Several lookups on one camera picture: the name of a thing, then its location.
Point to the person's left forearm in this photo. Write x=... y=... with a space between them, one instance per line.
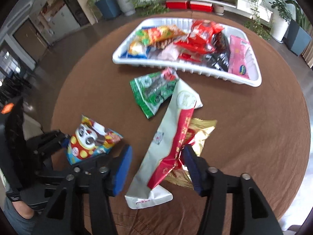
x=17 y=220

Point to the white plastic tray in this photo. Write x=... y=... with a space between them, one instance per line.
x=151 y=23

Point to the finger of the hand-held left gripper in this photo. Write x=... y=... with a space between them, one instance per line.
x=51 y=175
x=49 y=140

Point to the plant in blue pot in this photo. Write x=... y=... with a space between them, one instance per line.
x=107 y=7

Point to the blue panda snack packet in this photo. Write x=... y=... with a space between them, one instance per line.
x=85 y=142

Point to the plant in dark grey pot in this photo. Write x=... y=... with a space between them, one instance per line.
x=297 y=39

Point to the white low media cabinet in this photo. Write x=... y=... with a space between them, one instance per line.
x=244 y=5

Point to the red white checkered snack packet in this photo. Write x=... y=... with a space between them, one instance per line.
x=162 y=44

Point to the small beige pot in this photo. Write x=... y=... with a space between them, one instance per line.
x=218 y=9

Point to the large red snack bag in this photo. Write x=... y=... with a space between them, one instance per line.
x=200 y=36

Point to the long white red snack packet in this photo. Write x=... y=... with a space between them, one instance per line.
x=159 y=151

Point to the red strawberry print snack packet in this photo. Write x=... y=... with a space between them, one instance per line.
x=168 y=52

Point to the gold snack packet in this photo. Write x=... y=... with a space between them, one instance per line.
x=203 y=132

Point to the wood and white cupboard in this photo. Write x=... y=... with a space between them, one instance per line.
x=61 y=17

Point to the beige curtain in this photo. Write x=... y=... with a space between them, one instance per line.
x=308 y=53

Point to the window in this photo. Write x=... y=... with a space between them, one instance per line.
x=6 y=63

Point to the black snack packet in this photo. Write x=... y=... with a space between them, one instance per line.
x=218 y=58

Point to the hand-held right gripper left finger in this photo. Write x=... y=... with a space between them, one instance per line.
x=122 y=171

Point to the brown tablecloth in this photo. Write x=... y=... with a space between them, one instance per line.
x=244 y=127

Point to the red storage box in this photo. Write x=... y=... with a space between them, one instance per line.
x=177 y=5
x=200 y=6

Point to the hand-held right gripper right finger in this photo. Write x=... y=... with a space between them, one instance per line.
x=193 y=171

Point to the green snack packet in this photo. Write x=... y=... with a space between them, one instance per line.
x=151 y=90

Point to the plant in tall white pot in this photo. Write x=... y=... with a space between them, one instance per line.
x=278 y=27

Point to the pink snack packet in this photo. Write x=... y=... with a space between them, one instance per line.
x=238 y=58

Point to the orange yellow snack packet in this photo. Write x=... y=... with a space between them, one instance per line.
x=159 y=34

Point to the trailing green plant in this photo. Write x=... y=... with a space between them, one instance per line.
x=256 y=24

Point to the blue bread snack packet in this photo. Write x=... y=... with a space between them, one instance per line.
x=135 y=49

